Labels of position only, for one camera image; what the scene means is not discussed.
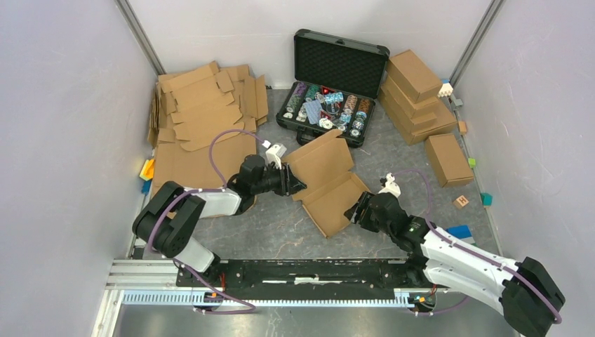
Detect orange yellow toy block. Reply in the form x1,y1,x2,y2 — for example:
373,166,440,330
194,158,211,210
139,159,154,181

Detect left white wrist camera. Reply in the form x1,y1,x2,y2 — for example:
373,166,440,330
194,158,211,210
262,140,287,169

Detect black poker chip case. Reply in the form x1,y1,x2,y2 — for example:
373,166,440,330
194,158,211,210
276,29,390,147

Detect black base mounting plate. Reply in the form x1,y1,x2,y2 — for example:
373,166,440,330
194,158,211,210
202,258,433,300

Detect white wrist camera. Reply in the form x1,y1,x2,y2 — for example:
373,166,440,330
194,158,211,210
378,173,401,198
262,140,287,169

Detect blue green stacked bricks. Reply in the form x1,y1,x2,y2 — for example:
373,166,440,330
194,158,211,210
446,225,476,246

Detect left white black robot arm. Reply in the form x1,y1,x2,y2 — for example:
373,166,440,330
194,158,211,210
132,154,307,286

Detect teal cube block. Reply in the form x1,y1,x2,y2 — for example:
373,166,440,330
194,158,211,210
480,192,493,207

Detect stack of flat cardboard blanks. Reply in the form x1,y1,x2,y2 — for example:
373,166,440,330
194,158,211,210
147,61,269,195

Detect single folded cardboard box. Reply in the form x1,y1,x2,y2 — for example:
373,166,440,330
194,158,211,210
424,133,474,187

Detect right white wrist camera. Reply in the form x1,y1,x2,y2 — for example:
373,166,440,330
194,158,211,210
378,173,401,198

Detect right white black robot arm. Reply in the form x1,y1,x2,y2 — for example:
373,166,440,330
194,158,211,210
344,192,566,336

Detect small wooden cube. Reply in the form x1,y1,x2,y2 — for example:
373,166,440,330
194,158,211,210
457,121,467,136

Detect wooden letter H block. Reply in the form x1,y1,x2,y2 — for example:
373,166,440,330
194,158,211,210
453,195,469,209

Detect white blue toy brick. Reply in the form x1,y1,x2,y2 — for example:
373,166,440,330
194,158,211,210
437,79,454,98

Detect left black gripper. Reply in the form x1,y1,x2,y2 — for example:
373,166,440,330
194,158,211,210
252,161,307,197

